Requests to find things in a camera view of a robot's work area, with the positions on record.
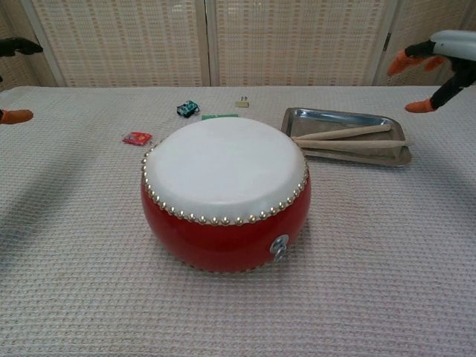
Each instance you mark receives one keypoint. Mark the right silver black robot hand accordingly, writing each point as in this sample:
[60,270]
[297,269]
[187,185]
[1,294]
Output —
[457,44]

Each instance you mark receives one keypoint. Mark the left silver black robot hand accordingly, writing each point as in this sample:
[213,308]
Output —
[18,46]

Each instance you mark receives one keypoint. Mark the wooden drumstick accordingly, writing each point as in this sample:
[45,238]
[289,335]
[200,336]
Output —
[353,144]
[346,132]

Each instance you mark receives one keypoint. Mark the stainless steel rectangular tray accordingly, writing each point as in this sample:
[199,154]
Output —
[334,121]

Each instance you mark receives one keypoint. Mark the red drum with white head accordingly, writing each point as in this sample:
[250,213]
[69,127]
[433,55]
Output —
[223,163]

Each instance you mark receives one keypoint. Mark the black screen hinge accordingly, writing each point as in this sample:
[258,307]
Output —
[388,41]

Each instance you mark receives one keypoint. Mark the bamboo folding screen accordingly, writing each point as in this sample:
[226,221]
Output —
[122,41]

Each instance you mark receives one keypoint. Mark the red candy wrapper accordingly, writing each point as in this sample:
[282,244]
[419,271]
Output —
[137,138]

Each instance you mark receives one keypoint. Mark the teal candy wrapper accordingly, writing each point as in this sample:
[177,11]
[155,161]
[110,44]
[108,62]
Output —
[187,108]

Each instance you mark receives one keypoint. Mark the green sachet packet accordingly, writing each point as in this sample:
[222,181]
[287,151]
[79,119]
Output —
[219,116]

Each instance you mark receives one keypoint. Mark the beige woven tablecloth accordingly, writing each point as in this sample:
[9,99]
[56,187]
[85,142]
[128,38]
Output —
[74,260]

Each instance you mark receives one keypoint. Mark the yellow binder clip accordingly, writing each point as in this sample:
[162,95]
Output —
[242,103]

